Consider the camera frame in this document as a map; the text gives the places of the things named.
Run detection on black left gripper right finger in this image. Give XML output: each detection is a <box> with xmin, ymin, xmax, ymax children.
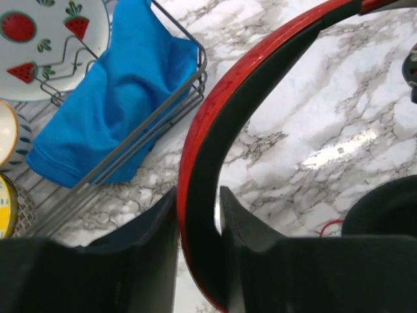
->
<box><xmin>220</xmin><ymin>186</ymin><xmax>416</xmax><ymax>312</ymax></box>

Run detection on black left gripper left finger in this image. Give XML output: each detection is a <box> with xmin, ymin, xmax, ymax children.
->
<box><xmin>1</xmin><ymin>188</ymin><xmax>179</xmax><ymax>312</ymax></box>

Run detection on red headphone cable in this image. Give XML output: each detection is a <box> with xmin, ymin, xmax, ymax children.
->
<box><xmin>317</xmin><ymin>220</ymin><xmax>345</xmax><ymax>238</ymax></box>

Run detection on red black headphones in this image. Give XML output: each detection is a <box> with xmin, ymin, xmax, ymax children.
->
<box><xmin>177</xmin><ymin>0</ymin><xmax>416</xmax><ymax>312</ymax></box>

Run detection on patterned yellow centre bowl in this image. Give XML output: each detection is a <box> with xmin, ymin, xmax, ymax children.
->
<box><xmin>1</xmin><ymin>174</ymin><xmax>37</xmax><ymax>239</ymax></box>

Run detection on cream bowl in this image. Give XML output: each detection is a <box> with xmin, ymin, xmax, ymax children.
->
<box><xmin>0</xmin><ymin>100</ymin><xmax>33</xmax><ymax>173</ymax></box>

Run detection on blue cloth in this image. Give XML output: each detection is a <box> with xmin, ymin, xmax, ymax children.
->
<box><xmin>26</xmin><ymin>1</ymin><xmax>197</xmax><ymax>188</ymax></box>

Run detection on black wire dish rack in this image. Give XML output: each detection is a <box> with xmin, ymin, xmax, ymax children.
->
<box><xmin>23</xmin><ymin>1</ymin><xmax>207</xmax><ymax>237</ymax></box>

